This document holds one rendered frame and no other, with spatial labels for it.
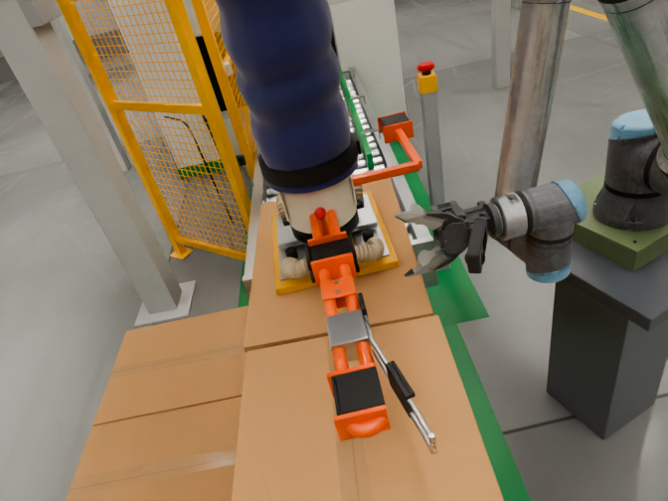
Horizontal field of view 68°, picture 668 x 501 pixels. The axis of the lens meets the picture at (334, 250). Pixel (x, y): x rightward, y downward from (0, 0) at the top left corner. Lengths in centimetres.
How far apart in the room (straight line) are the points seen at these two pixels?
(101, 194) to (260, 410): 176
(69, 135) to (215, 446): 152
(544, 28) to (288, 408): 83
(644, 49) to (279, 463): 92
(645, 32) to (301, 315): 81
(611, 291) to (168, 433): 123
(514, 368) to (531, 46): 141
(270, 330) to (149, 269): 170
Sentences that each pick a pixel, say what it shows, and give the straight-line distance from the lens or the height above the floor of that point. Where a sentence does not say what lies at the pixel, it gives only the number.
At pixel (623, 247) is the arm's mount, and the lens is 145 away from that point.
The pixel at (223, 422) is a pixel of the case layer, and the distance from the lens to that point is 150.
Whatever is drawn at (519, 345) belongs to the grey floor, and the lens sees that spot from 225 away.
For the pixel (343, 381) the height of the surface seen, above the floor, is 109.
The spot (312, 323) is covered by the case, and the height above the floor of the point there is 94.
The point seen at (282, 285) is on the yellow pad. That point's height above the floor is 96.
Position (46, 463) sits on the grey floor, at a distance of 254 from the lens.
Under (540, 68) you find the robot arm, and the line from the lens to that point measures 108.
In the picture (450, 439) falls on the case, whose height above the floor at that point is 94.
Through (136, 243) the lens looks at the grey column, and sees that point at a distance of 263.
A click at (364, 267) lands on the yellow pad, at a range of 114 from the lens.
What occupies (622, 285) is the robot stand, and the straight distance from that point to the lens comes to 142.
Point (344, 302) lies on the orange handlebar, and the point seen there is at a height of 106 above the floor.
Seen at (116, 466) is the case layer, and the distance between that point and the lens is 157.
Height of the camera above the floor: 166
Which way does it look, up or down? 35 degrees down
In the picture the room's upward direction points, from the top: 14 degrees counter-clockwise
